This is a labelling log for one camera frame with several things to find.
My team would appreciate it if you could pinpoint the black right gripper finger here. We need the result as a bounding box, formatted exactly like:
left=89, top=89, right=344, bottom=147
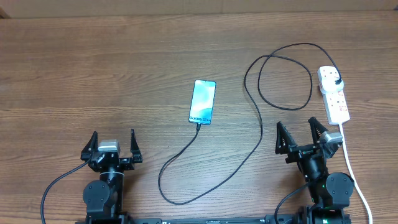
left=275, top=121, right=297, bottom=154
left=308, top=117, right=328, bottom=144

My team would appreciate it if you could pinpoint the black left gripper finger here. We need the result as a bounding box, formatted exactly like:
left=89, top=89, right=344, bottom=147
left=80, top=131, right=98, bottom=161
left=130, top=129, right=143, bottom=163

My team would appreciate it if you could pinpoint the black charging cable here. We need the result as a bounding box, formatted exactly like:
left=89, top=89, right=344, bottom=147
left=157, top=42, right=343, bottom=206

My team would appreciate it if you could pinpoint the Samsung Galaxy smartphone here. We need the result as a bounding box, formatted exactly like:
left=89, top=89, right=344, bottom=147
left=188, top=80, right=216, bottom=125

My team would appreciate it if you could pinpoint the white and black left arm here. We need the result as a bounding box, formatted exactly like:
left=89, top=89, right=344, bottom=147
left=81, top=129, right=143, bottom=223

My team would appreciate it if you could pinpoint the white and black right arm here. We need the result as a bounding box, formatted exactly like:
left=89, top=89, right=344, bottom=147
left=274, top=117, right=354, bottom=224

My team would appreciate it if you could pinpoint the white charger plug adapter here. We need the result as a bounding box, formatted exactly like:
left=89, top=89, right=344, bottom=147
left=320, top=76, right=345, bottom=94

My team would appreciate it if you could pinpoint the white power strip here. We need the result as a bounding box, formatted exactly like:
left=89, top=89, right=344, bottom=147
left=317, top=66, right=350, bottom=125

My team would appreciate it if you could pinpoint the white power strip cord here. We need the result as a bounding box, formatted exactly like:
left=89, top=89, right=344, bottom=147
left=338, top=123, right=374, bottom=224

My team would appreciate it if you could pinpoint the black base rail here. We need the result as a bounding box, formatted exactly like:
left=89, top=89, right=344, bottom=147
left=75, top=215, right=352, bottom=224

